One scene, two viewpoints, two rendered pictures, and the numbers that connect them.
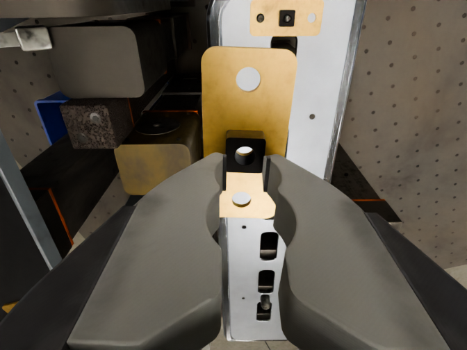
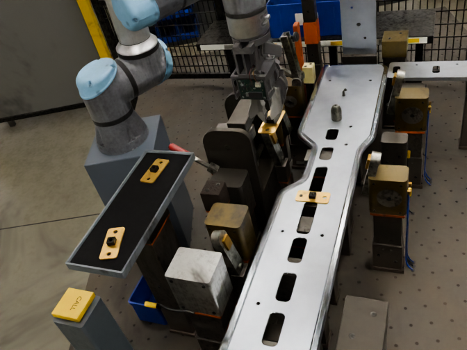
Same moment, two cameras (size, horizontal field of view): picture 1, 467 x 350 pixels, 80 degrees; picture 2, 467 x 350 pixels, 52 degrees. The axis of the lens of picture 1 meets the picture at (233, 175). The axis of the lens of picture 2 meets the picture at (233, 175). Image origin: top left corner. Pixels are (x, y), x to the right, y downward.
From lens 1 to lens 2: 1.03 m
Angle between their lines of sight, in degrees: 79
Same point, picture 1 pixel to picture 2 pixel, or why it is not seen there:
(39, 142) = not seen: hidden behind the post
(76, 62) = (222, 176)
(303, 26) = (320, 199)
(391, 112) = not seen: outside the picture
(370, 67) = (411, 320)
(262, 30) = (301, 198)
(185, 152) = (245, 208)
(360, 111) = not seen: outside the picture
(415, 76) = (458, 336)
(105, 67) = (231, 178)
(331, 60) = (333, 212)
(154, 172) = (225, 215)
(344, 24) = (340, 201)
